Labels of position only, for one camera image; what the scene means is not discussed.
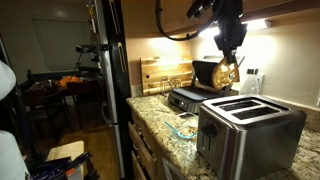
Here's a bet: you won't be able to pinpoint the clear glass food container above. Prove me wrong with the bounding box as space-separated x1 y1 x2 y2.
164 111 199 140

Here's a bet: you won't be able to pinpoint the black panini press grill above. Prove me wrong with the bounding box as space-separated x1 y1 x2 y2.
167 55 246 114

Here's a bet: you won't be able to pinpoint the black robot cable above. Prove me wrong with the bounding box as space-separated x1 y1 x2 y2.
154 0 216 42

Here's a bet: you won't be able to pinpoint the wooden cutting board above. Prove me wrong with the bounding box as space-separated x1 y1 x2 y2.
139 56 195 97

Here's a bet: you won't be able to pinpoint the dark dining table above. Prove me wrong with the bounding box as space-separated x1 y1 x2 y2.
19 78 104 108

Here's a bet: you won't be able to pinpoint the black camera stand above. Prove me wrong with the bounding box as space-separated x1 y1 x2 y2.
78 52 103 76

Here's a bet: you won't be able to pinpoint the wooden upper cabinets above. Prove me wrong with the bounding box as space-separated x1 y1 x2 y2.
121 0 320 36

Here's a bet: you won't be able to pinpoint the toasted bread slice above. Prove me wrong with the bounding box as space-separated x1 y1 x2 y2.
211 57 241 91

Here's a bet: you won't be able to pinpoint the wire metal rack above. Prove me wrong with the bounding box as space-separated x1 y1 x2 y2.
160 76 181 93

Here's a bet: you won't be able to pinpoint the dark wooden chair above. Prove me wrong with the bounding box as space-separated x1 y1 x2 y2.
66 79 104 129

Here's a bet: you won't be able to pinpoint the stainless steel two-slot toaster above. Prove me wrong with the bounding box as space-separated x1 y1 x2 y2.
196 94 308 180

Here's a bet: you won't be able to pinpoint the stainless steel refrigerator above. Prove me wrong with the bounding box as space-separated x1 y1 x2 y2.
96 0 134 179

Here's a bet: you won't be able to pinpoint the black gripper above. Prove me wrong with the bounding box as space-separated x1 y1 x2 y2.
213 0 248 73

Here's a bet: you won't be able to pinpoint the light wooden stool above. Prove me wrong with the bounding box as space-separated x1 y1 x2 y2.
46 140 86 161

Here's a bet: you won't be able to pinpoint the under-cabinet light strip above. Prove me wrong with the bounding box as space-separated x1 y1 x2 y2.
196 18 273 38

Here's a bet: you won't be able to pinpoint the white window blind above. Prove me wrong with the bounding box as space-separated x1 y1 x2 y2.
32 18 98 73

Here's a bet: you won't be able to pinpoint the wooden base cabinet drawers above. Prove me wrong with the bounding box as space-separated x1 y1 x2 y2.
127 109 188 180

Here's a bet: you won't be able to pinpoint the orange object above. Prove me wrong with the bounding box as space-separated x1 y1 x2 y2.
54 75 83 88

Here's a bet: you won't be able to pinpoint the black clutter pile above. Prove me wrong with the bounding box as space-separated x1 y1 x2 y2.
26 151 101 180

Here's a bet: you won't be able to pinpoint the black stereo camera bar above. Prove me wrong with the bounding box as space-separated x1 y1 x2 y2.
75 44 110 54

